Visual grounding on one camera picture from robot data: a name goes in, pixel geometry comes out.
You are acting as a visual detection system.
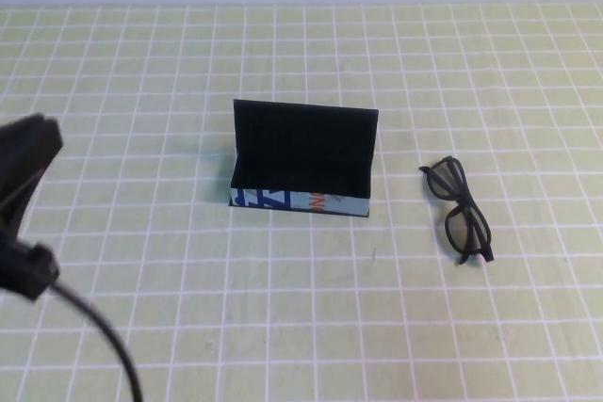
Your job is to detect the black printed glasses case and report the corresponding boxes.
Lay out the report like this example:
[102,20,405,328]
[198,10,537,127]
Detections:
[228,98,381,220]

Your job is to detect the black framed glasses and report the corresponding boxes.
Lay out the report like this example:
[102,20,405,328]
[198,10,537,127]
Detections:
[418,154,497,267]

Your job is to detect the green grid table mat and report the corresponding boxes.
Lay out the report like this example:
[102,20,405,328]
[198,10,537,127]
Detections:
[0,3,603,402]

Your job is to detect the left camera black cable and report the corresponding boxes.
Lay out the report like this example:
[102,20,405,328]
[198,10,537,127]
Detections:
[0,240,145,402]

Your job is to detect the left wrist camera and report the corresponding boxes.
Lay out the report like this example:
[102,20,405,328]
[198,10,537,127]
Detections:
[0,111,65,252]

